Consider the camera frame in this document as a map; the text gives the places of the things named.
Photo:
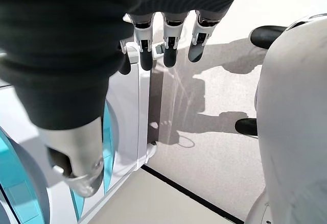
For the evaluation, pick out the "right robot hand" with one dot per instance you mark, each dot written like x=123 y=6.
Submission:
x=64 y=43

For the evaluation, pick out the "white medical drawer cart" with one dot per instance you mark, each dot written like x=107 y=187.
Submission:
x=127 y=106

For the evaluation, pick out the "white cart caster wheel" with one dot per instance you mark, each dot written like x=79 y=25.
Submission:
x=152 y=152
x=158 y=49

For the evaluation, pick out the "black left robot foot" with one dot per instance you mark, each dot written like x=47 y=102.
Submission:
x=246 y=127

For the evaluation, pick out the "black robot foot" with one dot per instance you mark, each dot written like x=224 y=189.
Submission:
x=246 y=127
x=268 y=37

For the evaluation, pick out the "black right robot foot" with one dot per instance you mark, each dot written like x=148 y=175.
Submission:
x=268 y=37

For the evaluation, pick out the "silver right robot leg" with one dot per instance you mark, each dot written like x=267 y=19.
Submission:
x=293 y=106

